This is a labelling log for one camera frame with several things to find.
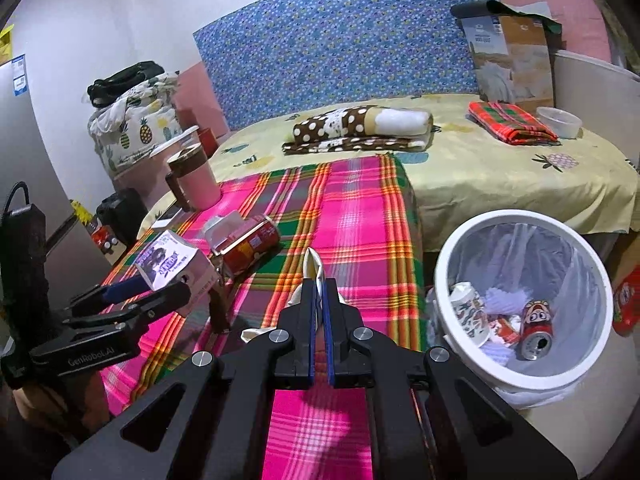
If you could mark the purple white plastic wrapper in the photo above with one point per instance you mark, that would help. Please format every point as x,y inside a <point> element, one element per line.
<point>500,300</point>

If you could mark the pink plaid tablecloth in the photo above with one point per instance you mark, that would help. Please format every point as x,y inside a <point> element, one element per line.
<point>340,210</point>

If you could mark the clear plastic bin liner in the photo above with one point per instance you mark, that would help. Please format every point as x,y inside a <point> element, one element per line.
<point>565,280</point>

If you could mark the black suitcase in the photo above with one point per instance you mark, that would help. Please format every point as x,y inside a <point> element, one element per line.
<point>120,215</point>

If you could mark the red detergent bottle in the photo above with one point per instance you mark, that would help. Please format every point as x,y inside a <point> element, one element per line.
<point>627,305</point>

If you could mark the white panel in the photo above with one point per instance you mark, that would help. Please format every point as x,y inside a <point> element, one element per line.
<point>590,95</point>

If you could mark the red drink can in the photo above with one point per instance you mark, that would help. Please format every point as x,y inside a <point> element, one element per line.
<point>250,245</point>

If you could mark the cartoon print drink can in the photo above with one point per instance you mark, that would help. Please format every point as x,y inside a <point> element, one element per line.
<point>537,330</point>

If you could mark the patterned paper cup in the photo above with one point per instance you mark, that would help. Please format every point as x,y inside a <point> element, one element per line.
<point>467,315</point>

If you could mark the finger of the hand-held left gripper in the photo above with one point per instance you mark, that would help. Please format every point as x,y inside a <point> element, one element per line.
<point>125,287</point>
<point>160,300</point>

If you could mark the pineapple print bundle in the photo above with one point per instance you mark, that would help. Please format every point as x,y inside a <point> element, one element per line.
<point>135,125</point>

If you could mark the brown polka dot blanket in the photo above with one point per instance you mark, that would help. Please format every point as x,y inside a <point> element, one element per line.
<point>350,122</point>

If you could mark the small red toy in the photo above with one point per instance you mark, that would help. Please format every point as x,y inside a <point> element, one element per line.
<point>103,237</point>

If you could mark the black bag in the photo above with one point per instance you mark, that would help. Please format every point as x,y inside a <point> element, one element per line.
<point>125,80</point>

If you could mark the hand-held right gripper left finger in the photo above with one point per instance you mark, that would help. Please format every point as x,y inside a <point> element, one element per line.
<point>312,330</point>

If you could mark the white round trash bin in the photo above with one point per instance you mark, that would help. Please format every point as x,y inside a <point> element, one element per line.
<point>450,260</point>

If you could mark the brown strip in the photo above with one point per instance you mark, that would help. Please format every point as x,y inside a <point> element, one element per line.
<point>218,307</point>

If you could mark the bed with yellow sheet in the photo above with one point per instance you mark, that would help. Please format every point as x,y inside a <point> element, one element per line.
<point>500,180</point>

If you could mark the grey refrigerator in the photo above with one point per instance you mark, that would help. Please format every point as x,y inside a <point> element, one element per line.
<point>35,160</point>

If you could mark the purple white carton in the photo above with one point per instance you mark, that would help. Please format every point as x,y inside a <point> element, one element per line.
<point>170,260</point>

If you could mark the folded red plaid cloth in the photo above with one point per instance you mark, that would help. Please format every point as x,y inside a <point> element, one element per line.
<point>510,120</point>

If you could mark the cardboard box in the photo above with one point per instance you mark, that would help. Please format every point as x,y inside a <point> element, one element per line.
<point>520,60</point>

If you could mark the pink mug with brown lid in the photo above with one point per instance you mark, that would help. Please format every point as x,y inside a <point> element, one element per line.
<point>197,180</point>

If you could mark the white tissue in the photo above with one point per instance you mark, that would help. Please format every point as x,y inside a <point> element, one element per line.
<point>312,262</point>

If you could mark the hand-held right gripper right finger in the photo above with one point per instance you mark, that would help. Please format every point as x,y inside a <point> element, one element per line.
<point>331,330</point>

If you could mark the green curtain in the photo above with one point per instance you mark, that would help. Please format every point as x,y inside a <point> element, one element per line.
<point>622,42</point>

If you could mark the blue floral headboard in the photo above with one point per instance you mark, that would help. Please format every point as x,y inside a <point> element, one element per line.
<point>340,45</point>

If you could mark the white bowl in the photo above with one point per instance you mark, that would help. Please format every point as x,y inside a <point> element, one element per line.
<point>557,122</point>

